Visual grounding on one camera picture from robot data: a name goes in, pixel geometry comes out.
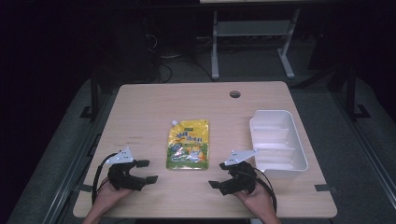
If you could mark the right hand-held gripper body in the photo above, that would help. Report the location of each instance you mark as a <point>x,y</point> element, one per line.
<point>241,179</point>

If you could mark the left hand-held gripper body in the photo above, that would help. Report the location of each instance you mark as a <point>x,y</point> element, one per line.
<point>122,177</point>

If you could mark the person's right hand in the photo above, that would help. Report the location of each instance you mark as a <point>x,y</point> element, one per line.
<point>257,197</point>

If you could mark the person's left hand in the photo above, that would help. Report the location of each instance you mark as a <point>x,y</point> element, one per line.
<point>107,197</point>

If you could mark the grey tape piece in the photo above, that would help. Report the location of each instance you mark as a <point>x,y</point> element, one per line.
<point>322,187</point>
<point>87,188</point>

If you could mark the yellow spout pouch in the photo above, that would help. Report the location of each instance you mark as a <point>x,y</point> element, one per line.
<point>187,144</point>

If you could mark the white plastic bin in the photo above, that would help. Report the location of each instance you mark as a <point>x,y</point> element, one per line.
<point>277,140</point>

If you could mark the black metal stand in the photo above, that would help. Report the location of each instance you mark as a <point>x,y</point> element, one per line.
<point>94,96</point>
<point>351,93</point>

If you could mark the white metal desk frame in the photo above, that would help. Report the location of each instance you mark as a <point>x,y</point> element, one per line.
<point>252,28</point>

